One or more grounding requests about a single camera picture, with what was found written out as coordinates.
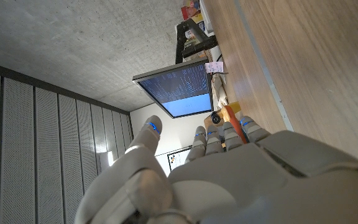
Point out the white crumpled cloth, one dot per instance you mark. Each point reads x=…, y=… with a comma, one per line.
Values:
x=221, y=91

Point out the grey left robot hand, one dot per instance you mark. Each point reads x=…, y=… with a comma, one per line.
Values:
x=235, y=186

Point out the pale sticky note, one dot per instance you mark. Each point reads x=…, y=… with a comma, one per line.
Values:
x=214, y=67

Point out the black framed whiteboard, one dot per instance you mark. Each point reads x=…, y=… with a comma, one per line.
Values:
x=176, y=158

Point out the flat computer monitor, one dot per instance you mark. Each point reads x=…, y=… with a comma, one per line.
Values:
x=179, y=87

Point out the orange teal toy plane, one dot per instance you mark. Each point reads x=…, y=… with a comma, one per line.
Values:
x=232, y=116

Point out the white flat box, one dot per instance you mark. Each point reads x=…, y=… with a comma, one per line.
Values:
x=206, y=15

